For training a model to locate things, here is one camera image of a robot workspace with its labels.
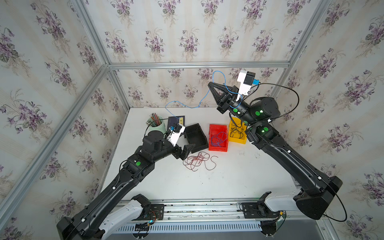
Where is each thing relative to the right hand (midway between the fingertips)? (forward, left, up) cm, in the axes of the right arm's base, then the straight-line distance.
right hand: (212, 85), depth 49 cm
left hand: (-5, +8, -27) cm, 29 cm away
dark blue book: (+31, +18, -54) cm, 65 cm away
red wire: (0, +2, -54) cm, 54 cm away
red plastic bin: (+15, -10, -54) cm, 57 cm away
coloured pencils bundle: (+20, +33, -42) cm, 57 cm away
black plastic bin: (+17, +6, -55) cm, 58 cm away
